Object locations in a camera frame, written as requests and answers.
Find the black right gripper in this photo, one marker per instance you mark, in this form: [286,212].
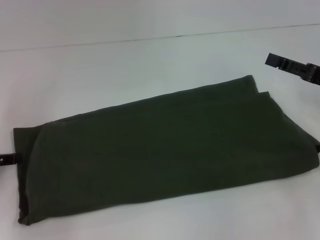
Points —
[312,73]

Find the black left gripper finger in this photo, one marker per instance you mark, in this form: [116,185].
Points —
[8,159]

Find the dark green FREE t-shirt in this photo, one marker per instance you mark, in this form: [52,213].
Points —
[162,150]

